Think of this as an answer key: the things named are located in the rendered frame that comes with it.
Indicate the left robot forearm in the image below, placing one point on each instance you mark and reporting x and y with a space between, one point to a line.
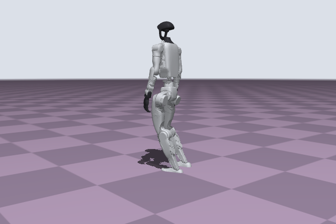
151 81

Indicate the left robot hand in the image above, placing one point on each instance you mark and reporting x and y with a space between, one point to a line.
146 101

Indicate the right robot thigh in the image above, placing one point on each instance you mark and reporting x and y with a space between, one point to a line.
169 113

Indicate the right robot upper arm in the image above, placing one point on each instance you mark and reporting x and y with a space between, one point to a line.
180 63

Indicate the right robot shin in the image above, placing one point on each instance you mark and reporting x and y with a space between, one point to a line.
178 148

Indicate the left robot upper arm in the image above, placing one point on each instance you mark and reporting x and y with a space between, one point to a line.
156 57

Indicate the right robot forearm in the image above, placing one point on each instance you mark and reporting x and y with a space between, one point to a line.
176 81

